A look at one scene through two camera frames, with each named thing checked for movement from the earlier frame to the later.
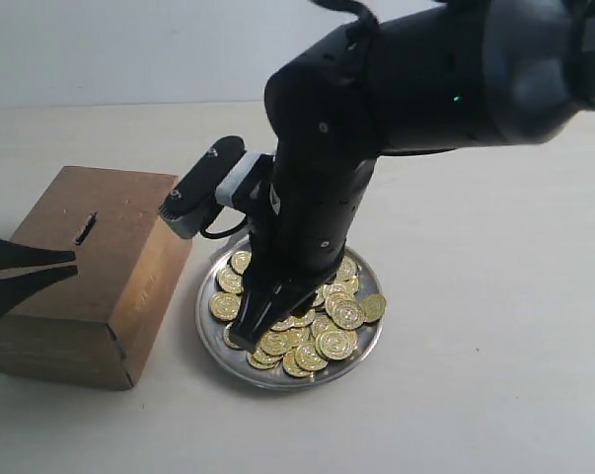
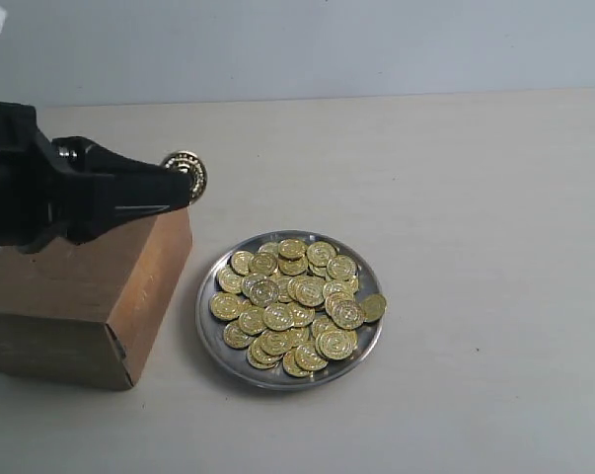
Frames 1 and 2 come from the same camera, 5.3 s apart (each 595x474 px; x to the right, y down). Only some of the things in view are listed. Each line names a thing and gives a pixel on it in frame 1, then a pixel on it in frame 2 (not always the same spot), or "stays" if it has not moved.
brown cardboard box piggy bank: [94, 329] stays
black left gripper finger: [1, 295] -> [96, 201]
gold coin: [337, 344] stays
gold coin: [347, 314] stays
